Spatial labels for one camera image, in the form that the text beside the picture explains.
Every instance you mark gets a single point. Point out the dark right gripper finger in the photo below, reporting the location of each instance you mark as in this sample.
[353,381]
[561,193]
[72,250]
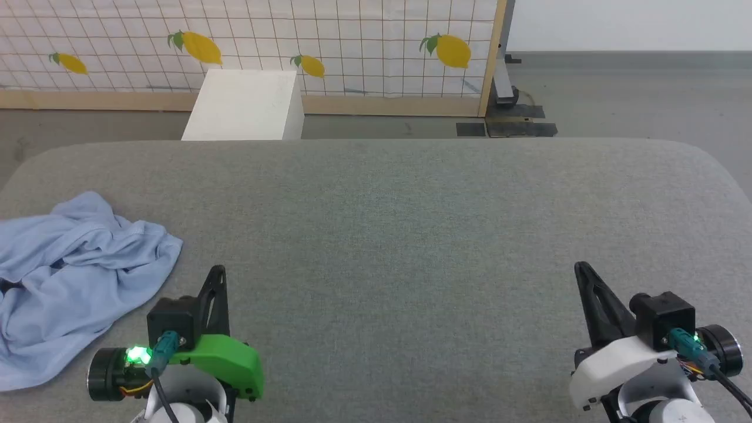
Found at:
[605,317]

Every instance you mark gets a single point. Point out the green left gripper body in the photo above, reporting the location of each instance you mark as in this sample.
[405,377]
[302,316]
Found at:
[232,361]

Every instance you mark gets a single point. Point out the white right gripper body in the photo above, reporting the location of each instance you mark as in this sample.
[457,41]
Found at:
[617,361]

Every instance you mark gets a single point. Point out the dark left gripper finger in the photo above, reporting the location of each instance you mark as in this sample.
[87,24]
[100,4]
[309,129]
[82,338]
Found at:
[220,317]

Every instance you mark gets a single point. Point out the light blue garment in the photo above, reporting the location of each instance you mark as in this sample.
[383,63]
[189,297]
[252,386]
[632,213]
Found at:
[70,276]

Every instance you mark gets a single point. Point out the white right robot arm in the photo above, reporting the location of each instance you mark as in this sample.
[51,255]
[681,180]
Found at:
[664,399]

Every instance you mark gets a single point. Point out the grey fabric sofa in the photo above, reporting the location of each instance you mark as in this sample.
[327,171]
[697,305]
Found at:
[382,235]

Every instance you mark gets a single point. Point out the white box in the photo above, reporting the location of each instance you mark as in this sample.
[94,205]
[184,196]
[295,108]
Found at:
[244,106]

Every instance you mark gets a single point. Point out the lemon print partition screen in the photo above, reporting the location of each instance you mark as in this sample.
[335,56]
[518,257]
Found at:
[352,35]

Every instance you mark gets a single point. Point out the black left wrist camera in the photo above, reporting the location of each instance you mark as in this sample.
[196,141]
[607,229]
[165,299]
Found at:
[170,320]

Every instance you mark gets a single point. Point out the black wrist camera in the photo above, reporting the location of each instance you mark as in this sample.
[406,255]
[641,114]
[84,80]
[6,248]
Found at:
[170,320]
[664,317]

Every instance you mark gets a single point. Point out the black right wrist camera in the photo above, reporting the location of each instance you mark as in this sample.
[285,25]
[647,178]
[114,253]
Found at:
[664,317]

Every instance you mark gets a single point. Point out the grey metal post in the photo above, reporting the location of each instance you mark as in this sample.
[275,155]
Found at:
[504,76]

